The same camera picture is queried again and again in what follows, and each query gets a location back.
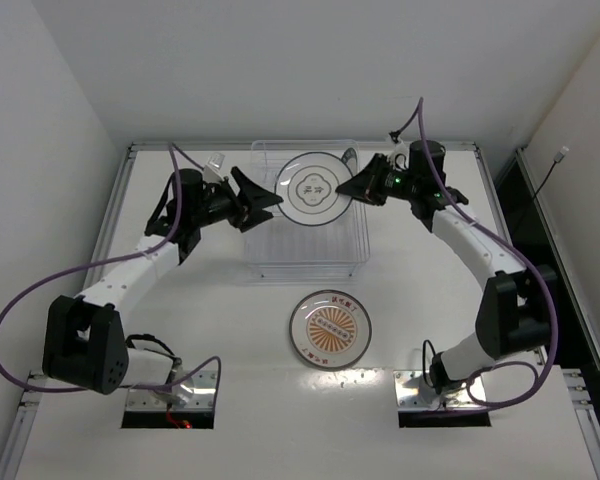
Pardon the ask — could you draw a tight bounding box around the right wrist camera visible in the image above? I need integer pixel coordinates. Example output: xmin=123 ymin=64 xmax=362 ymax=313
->
xmin=388 ymin=130 xmax=409 ymax=171

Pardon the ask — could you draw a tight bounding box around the blue rimmed white plate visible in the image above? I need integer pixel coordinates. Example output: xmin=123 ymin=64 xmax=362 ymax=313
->
xmin=340 ymin=147 xmax=358 ymax=167

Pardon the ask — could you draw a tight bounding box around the black wall cable with plug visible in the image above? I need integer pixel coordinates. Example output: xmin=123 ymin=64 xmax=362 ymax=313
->
xmin=532 ymin=145 xmax=570 ymax=199

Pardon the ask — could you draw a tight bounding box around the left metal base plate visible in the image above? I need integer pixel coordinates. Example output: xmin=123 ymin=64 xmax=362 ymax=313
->
xmin=125 ymin=369 xmax=218 ymax=413

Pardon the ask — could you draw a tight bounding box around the orange sunburst plate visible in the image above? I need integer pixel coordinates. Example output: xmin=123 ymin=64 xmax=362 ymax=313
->
xmin=288 ymin=289 xmax=373 ymax=371

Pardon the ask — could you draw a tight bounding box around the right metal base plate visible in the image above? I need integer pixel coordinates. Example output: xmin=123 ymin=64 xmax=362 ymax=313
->
xmin=393 ymin=370 xmax=482 ymax=414

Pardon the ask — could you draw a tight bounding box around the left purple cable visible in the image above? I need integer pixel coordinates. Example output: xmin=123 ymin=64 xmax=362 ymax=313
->
xmin=0 ymin=144 xmax=222 ymax=396

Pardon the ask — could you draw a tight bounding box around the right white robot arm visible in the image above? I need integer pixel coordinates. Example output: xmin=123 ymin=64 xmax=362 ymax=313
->
xmin=337 ymin=140 xmax=558 ymax=394

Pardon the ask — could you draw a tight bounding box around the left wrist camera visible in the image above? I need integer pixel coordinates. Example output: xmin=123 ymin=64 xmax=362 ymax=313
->
xmin=202 ymin=152 xmax=225 ymax=185

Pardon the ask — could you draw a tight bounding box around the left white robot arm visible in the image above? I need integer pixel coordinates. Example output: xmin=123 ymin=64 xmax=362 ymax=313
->
xmin=42 ymin=167 xmax=283 ymax=395

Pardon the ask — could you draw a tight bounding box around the green rimmed white plate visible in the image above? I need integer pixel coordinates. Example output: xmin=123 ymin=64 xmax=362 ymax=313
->
xmin=274 ymin=151 xmax=353 ymax=227

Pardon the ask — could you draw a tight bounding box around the metal base plate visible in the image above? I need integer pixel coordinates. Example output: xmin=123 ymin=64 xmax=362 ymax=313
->
xmin=393 ymin=370 xmax=482 ymax=414
xmin=125 ymin=369 xmax=218 ymax=413

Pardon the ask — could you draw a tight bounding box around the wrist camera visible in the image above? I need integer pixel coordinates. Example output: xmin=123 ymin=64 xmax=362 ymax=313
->
xmin=388 ymin=130 xmax=409 ymax=171
xmin=202 ymin=152 xmax=225 ymax=185

